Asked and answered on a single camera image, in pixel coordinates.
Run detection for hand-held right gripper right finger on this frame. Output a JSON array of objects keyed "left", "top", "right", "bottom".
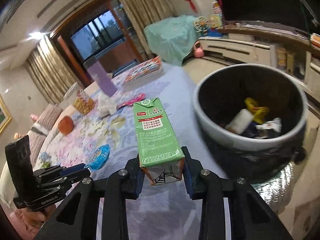
[{"left": 181, "top": 146, "right": 293, "bottom": 240}]

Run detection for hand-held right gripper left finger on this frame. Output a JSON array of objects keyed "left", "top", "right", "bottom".
[{"left": 34, "top": 152, "right": 145, "bottom": 240}]

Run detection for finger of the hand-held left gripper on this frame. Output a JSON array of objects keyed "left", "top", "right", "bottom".
[
  {"left": 33, "top": 163, "right": 87, "bottom": 178},
  {"left": 39, "top": 169, "right": 92, "bottom": 188}
]

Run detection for blue small packet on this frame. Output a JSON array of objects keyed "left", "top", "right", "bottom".
[{"left": 85, "top": 144, "right": 111, "bottom": 172}]

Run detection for green milk carton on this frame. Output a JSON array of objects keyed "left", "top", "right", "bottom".
[{"left": 133, "top": 97, "right": 186, "bottom": 186}]

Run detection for grey bin with black bag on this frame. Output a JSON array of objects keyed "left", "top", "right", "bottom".
[{"left": 193, "top": 64, "right": 309, "bottom": 184}]

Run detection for small white bottle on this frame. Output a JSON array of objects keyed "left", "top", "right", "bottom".
[{"left": 226, "top": 109, "right": 254, "bottom": 133}]

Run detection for blue plastic wrapper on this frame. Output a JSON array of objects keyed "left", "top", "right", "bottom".
[{"left": 243, "top": 121, "right": 262, "bottom": 138}]

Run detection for yellow snack wrapper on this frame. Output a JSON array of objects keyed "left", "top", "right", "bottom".
[{"left": 244, "top": 97, "right": 271, "bottom": 124}]

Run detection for white plastic snack bag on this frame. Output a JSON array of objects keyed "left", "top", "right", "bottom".
[{"left": 255, "top": 117, "right": 283, "bottom": 133}]

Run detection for orange round container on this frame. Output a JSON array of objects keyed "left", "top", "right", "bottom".
[{"left": 58, "top": 116, "right": 75, "bottom": 134}]

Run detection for striped cushion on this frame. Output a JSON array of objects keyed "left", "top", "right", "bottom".
[{"left": 31, "top": 104, "right": 63, "bottom": 136}]

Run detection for pile of pale shells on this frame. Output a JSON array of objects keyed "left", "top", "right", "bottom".
[{"left": 79, "top": 116, "right": 126, "bottom": 151}]

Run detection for bag of yellow snacks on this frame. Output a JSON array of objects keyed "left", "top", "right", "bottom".
[{"left": 74, "top": 89, "right": 96, "bottom": 116}]

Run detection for white crumpled tissue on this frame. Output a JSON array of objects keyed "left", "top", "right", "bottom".
[{"left": 97, "top": 91, "right": 118, "bottom": 117}]

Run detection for clear glass lid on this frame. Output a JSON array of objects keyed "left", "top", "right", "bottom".
[{"left": 63, "top": 81, "right": 79, "bottom": 101}]

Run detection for pink snack wrapper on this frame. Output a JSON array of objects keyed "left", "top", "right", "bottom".
[{"left": 117, "top": 93, "right": 146, "bottom": 108}]

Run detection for purple box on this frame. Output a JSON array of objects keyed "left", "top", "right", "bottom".
[{"left": 86, "top": 64, "right": 117, "bottom": 97}]

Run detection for beige curtain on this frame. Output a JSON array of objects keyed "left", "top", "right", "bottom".
[
  {"left": 25, "top": 35, "right": 87, "bottom": 104},
  {"left": 112, "top": 0, "right": 176, "bottom": 61}
]

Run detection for pink kettlebell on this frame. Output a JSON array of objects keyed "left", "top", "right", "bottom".
[{"left": 193, "top": 42, "right": 204, "bottom": 58}]

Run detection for dark framed window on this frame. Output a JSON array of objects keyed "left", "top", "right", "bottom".
[{"left": 70, "top": 10, "right": 131, "bottom": 61}]

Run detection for teal furniture cover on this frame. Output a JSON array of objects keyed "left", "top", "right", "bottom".
[{"left": 144, "top": 15, "right": 201, "bottom": 67}]

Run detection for white television cabinet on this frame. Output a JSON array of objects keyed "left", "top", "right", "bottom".
[{"left": 199, "top": 26, "right": 320, "bottom": 88}]

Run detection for cream tins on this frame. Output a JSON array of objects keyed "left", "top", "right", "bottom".
[{"left": 276, "top": 47, "right": 296, "bottom": 74}]

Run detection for ferris wheel toy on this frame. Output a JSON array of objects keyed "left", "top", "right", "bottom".
[{"left": 192, "top": 16, "right": 209, "bottom": 33}]

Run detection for colourful toy box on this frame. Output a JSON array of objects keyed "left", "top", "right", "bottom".
[{"left": 209, "top": 1, "right": 224, "bottom": 28}]

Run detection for black flat television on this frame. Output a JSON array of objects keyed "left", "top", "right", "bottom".
[{"left": 206, "top": 0, "right": 320, "bottom": 39}]

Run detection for gold picture frame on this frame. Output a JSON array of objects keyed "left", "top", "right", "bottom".
[{"left": 0, "top": 95, "right": 12, "bottom": 134}]

